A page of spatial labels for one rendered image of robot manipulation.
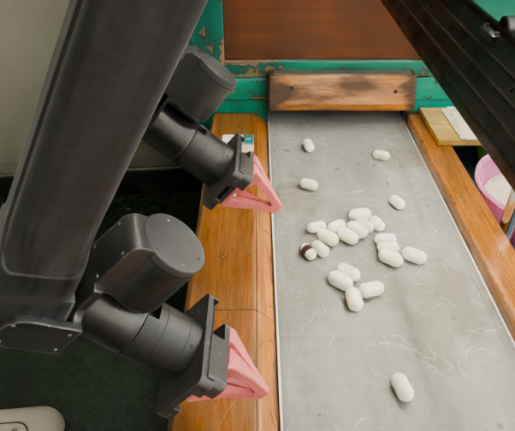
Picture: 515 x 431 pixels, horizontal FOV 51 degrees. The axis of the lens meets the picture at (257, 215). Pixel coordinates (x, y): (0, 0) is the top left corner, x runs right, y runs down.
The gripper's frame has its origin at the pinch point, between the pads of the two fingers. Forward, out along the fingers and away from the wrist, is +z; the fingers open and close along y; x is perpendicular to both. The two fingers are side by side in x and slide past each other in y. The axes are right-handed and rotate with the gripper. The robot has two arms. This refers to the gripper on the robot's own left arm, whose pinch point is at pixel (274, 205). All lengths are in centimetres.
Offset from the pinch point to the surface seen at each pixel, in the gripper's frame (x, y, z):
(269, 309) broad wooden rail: 8.8, -8.1, 6.8
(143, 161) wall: 85, 133, 8
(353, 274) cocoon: 0.2, -2.4, 15.1
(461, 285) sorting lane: -8.4, -2.7, 28.0
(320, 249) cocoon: 3.1, 3.3, 12.0
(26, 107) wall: 91, 128, -39
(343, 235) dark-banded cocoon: 0.5, 6.7, 15.0
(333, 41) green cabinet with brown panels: -13, 50, 6
